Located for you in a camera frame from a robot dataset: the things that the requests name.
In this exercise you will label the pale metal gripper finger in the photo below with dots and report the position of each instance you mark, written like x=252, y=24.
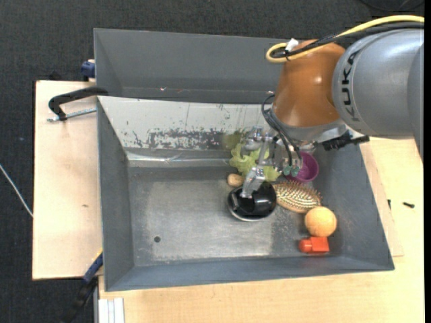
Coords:
x=249, y=185
x=262, y=176

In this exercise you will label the beige toy potato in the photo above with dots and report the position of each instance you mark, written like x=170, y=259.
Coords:
x=235, y=179

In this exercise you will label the black cup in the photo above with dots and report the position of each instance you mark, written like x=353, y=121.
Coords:
x=262, y=202

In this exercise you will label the green toy lettuce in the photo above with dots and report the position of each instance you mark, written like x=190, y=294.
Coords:
x=240, y=160

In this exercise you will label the wooden hairbrush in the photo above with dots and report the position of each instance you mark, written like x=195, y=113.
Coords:
x=298, y=198

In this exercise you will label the purple cup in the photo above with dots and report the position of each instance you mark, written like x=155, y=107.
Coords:
x=309, y=170

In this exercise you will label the grey metal bin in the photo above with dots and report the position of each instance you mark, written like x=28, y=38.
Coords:
x=188, y=214

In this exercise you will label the orange ball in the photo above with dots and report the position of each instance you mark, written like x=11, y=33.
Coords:
x=320, y=221

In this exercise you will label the red block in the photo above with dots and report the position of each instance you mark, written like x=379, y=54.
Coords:
x=314, y=245

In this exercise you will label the small black screw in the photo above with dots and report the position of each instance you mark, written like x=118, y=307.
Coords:
x=409, y=205

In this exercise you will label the black cylinder on white bracket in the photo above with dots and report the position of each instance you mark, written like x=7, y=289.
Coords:
x=340, y=142

